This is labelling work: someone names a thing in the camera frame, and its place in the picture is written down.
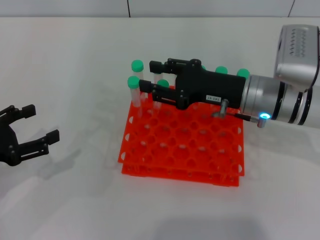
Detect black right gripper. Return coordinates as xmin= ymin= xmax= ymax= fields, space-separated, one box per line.
xmin=138 ymin=57 xmax=247 ymax=111

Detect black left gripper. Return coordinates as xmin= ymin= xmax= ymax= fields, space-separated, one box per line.
xmin=0 ymin=104 xmax=61 ymax=167

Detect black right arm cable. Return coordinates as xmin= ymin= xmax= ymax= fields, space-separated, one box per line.
xmin=234 ymin=112 xmax=268 ymax=128

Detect orange plastic test tube rack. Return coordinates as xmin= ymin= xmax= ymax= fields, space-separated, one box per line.
xmin=117 ymin=85 xmax=245 ymax=188

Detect silver right gripper clamp lever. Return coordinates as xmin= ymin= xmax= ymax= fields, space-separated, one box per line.
xmin=211 ymin=99 xmax=230 ymax=118

